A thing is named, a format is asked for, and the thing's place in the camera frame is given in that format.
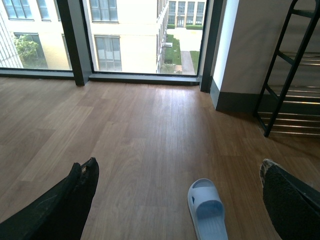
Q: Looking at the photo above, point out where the black metal shoe rack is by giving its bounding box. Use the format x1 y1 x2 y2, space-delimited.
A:
253 0 320 137

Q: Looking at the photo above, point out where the light blue slipper upper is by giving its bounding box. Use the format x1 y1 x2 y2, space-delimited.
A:
187 178 228 240

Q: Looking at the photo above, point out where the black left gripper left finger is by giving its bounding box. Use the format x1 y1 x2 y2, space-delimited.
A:
0 157 99 240

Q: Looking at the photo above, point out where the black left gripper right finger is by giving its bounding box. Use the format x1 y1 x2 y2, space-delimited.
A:
259 158 320 240

